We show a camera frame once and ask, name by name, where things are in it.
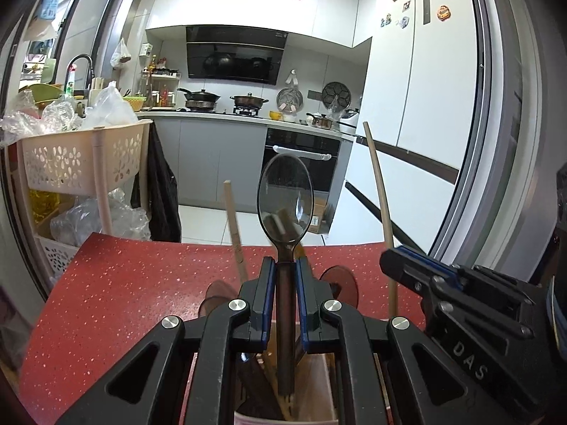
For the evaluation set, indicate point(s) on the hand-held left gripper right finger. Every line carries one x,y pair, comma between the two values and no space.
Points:
302,294

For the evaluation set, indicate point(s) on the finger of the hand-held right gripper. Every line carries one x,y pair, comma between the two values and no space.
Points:
407,275
426,262

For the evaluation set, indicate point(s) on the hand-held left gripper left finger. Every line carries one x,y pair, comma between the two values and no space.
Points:
267,294

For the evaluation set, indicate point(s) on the dark translucent plastic spoon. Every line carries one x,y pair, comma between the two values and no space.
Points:
285,301

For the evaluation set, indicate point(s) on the flower patterned wooden chopstick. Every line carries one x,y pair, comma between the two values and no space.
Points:
234,225

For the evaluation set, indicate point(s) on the plain wooden chopstick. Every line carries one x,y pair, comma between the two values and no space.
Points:
381,195

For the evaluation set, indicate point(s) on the translucent plastic utensil cup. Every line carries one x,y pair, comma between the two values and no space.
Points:
315,389

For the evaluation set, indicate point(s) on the brown translucent plastic spoon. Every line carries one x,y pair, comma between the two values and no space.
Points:
343,281
217,295

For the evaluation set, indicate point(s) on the cardboard box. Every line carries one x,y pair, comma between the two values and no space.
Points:
318,219

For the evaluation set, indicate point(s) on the built-in black oven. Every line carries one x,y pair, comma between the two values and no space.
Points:
301,168

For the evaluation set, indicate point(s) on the black hanging bag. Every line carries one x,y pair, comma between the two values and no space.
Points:
161,195

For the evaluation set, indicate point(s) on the grey base cabinets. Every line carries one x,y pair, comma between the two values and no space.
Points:
208,159

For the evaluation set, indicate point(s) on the white rice cooker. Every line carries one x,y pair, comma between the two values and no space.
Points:
350,121

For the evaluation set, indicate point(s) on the white refrigerator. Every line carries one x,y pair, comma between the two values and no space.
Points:
412,97

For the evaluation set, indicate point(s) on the small lidded saucepan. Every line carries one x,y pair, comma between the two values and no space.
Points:
320,121

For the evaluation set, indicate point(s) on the yellow bowl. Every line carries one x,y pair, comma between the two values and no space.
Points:
275,116

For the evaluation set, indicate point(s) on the crumpled clear plastic bag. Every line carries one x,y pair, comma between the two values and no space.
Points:
102,221

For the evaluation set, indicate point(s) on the dark round baking tray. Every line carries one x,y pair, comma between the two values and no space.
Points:
335,93

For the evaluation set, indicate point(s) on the steel cooking pot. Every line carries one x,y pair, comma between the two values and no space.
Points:
248,101

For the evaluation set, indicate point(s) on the round metal steamer rack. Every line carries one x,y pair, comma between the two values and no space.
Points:
290,99

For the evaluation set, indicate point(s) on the black wok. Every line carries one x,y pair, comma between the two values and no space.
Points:
201,97

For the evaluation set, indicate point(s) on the metal spice rack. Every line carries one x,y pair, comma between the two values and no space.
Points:
159,90

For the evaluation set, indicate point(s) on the green plastic colander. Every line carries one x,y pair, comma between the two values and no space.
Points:
134,102

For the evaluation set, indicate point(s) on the yellow oil bottle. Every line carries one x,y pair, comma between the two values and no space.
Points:
44,203

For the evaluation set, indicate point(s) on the black range hood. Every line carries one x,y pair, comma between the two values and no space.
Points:
234,55

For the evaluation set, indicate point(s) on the pile of clear plastic bags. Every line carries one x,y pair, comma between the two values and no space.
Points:
108,108

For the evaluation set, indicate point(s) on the white plastic basket trolley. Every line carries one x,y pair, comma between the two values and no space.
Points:
57,159

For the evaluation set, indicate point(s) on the white hanging plastic bag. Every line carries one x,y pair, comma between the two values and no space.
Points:
119,55

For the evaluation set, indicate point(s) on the dish soap bottle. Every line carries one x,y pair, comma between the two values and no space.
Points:
71,82

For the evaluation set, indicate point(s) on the green plastic basin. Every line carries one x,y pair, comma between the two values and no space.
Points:
42,93

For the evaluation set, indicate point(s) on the black kitchen faucet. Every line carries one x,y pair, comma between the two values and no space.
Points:
79,56

